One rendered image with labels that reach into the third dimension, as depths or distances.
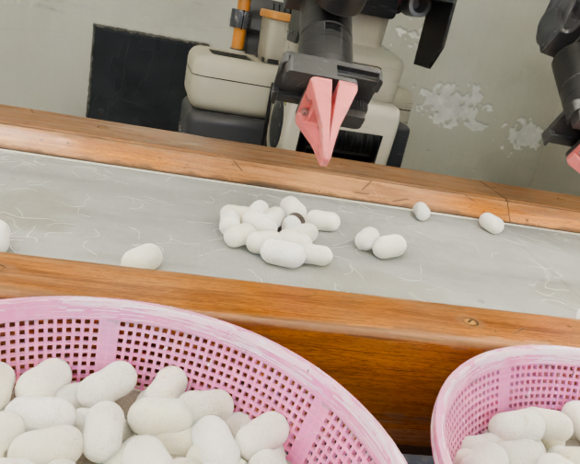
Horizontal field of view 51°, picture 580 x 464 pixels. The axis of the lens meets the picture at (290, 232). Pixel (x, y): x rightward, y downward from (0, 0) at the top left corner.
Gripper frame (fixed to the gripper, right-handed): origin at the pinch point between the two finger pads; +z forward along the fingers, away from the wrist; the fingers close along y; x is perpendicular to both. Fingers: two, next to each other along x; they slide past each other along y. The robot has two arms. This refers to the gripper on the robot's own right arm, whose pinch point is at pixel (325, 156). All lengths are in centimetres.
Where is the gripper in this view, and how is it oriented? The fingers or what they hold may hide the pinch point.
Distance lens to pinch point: 57.7
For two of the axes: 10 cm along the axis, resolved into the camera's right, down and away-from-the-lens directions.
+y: 9.7, 1.4, 1.9
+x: -2.4, 4.5, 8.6
